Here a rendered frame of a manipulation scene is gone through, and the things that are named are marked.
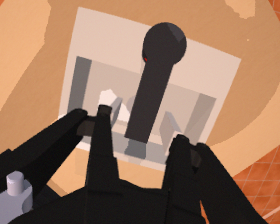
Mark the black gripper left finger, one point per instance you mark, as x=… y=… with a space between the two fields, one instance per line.
x=31 y=165

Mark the white square sink basin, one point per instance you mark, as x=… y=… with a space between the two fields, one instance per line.
x=206 y=72

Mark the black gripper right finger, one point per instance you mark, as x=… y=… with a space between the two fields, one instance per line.
x=203 y=179

